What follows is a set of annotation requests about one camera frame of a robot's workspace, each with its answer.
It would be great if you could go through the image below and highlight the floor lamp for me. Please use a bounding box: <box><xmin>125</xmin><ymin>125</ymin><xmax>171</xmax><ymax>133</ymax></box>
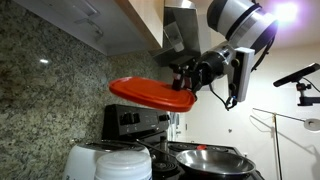
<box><xmin>252</xmin><ymin>108</ymin><xmax>320</xmax><ymax>180</ymax></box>

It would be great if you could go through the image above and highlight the red plastic lid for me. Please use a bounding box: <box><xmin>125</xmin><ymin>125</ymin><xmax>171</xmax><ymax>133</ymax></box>
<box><xmin>109</xmin><ymin>77</ymin><xmax>195</xmax><ymax>112</ymax></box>

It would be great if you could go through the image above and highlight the steel frying pan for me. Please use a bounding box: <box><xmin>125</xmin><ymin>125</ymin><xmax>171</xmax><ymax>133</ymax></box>
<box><xmin>136</xmin><ymin>139</ymin><xmax>256</xmax><ymax>178</ymax></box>

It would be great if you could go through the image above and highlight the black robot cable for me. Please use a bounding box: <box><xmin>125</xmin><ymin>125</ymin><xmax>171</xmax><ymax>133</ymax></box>
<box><xmin>209</xmin><ymin>29</ymin><xmax>279</xmax><ymax>112</ymax></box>

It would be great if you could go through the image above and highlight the black camera on stand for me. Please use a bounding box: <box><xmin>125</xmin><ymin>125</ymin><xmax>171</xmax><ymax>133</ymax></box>
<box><xmin>273</xmin><ymin>63</ymin><xmax>320</xmax><ymax>106</ymax></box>

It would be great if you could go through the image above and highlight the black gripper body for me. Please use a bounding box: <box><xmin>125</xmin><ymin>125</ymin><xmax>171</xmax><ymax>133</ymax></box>
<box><xmin>192</xmin><ymin>51</ymin><xmax>225</xmax><ymax>90</ymax></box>

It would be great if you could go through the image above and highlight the black electric stove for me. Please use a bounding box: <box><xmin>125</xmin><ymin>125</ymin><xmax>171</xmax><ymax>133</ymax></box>
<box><xmin>102</xmin><ymin>104</ymin><xmax>265</xmax><ymax>180</ymax></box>

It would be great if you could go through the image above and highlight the steel range hood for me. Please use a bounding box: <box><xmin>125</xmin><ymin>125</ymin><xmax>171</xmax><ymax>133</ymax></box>
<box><xmin>150</xmin><ymin>0</ymin><xmax>201</xmax><ymax>67</ymax></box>

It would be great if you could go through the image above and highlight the white two-slot toaster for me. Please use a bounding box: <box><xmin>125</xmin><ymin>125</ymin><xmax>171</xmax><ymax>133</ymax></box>
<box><xmin>62</xmin><ymin>140</ymin><xmax>149</xmax><ymax>180</ymax></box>

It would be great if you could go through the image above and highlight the white wipes canister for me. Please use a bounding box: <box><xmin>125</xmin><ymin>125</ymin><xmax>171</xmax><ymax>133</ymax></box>
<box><xmin>94</xmin><ymin>151</ymin><xmax>152</xmax><ymax>180</ymax></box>

